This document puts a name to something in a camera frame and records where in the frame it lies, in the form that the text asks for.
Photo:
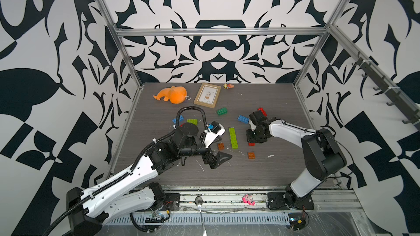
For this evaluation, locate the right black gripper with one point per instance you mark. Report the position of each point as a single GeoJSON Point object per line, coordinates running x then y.
{"type": "Point", "coordinates": [250, 140]}

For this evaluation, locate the orange square lego left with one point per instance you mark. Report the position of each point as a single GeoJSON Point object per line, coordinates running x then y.
{"type": "Point", "coordinates": [221, 146]}

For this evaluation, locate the wooden picture frame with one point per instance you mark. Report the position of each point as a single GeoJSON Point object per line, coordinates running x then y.
{"type": "Point", "coordinates": [207, 95]}

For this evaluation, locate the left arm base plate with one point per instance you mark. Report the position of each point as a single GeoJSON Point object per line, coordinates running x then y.
{"type": "Point", "coordinates": [171, 202]}

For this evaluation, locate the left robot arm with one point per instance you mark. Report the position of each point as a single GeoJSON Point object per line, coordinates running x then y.
{"type": "Point", "coordinates": [90, 209]}

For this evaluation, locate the lime lego brick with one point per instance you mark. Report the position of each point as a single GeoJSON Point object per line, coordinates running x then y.
{"type": "Point", "coordinates": [193, 121]}
{"type": "Point", "coordinates": [233, 138]}

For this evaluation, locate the pink toy on rail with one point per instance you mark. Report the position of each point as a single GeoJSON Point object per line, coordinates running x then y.
{"type": "Point", "coordinates": [248, 199]}

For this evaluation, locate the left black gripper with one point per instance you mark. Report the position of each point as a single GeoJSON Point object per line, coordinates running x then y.
{"type": "Point", "coordinates": [215, 160]}

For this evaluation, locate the small toy figure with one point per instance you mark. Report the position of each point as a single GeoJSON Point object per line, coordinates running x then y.
{"type": "Point", "coordinates": [228, 86]}

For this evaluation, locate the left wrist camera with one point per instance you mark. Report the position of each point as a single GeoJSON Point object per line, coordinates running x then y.
{"type": "Point", "coordinates": [214, 131]}

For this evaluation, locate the dark green lego brick centre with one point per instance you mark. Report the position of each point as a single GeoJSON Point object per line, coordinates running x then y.
{"type": "Point", "coordinates": [222, 111]}

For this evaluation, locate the metal spoon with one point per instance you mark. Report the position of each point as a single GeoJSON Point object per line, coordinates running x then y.
{"type": "Point", "coordinates": [199, 203]}

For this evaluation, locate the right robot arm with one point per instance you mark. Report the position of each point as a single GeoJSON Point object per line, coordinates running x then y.
{"type": "Point", "coordinates": [322, 155]}

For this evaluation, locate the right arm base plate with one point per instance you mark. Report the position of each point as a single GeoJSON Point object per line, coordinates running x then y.
{"type": "Point", "coordinates": [288, 201]}

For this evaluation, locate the wall hook rack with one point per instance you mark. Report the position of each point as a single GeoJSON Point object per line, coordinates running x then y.
{"type": "Point", "coordinates": [385, 85]}

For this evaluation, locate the orange plush toy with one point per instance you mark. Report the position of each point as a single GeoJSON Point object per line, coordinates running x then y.
{"type": "Point", "coordinates": [174, 94]}

